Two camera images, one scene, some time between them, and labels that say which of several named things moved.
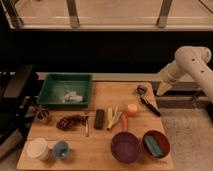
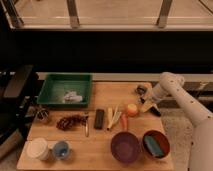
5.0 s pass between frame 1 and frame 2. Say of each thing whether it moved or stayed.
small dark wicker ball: stayed
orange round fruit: stayed
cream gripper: moved
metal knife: stayed
